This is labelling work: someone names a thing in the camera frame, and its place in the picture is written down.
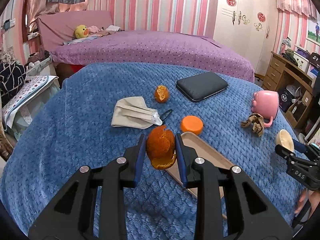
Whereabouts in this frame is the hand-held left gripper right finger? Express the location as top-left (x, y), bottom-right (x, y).
top-left (174, 133), bottom-right (294, 240)

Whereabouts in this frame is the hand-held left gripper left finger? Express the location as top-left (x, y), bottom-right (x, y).
top-left (28, 134), bottom-right (147, 240)

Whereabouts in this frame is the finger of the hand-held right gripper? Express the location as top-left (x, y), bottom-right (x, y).
top-left (275, 145), bottom-right (299, 163)
top-left (293, 140), bottom-right (312, 154)

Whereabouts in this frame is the cream round bowl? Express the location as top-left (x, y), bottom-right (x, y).
top-left (275, 129), bottom-right (295, 153)

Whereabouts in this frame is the large orange peel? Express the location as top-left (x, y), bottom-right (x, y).
top-left (146, 126), bottom-right (177, 169)

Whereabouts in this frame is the person's right hand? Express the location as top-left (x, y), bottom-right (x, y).
top-left (296, 189), bottom-right (320, 215)

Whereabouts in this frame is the orange round lid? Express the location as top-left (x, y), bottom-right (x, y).
top-left (180, 116), bottom-right (204, 135)

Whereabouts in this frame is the crumpled brown paper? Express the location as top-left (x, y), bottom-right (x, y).
top-left (240, 113), bottom-right (265, 137)

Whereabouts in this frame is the beige face mask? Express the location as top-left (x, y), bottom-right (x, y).
top-left (111, 96), bottom-right (162, 130)

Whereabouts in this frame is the black printed box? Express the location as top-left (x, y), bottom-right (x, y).
top-left (278, 87), bottom-right (295, 112)

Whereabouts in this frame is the pink mug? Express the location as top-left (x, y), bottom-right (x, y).
top-left (252, 91), bottom-right (279, 128)

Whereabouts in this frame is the white fan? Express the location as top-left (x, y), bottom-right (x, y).
top-left (286, 84), bottom-right (304, 103)

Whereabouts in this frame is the small orange peel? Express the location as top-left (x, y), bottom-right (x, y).
top-left (154, 85), bottom-right (170, 103)

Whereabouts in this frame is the blue quilted blanket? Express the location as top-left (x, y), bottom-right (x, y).
top-left (0, 62), bottom-right (304, 238)

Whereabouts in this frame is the black power bank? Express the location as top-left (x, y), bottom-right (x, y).
top-left (176, 71), bottom-right (229, 103)

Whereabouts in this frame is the wooden desk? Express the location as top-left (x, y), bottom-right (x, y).
top-left (261, 51), bottom-right (315, 128)

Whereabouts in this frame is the white storage box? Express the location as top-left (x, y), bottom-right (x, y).
top-left (294, 52), bottom-right (310, 72)

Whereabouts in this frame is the purple dotted bed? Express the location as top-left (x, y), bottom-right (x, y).
top-left (49, 29), bottom-right (255, 83)

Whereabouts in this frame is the desk lamp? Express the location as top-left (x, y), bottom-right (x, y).
top-left (279, 37), bottom-right (292, 55)

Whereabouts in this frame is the white wardrobe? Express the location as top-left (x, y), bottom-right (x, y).
top-left (212, 0), bottom-right (279, 78)

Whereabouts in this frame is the light blue cloth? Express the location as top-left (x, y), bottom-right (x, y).
top-left (62, 36), bottom-right (98, 45)

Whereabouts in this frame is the white dotted mat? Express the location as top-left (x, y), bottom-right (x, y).
top-left (1, 75), bottom-right (59, 130)

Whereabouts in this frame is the yellow duck plush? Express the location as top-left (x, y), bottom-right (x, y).
top-left (74, 25), bottom-right (89, 39)

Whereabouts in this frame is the pink floral window valance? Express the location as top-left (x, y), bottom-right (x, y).
top-left (276, 0), bottom-right (317, 19)

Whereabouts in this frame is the dark patterned bag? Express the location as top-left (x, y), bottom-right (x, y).
top-left (0, 62), bottom-right (27, 98)

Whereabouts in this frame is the pink bed headboard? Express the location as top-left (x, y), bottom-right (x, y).
top-left (37, 10), bottom-right (113, 53)

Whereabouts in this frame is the black hair tie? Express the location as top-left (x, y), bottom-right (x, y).
top-left (158, 109), bottom-right (173, 120)

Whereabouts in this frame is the small wall photo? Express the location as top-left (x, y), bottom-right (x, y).
top-left (306, 19), bottom-right (320, 47)

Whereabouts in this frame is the wall socket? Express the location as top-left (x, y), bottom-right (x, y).
top-left (1, 19), bottom-right (17, 30)

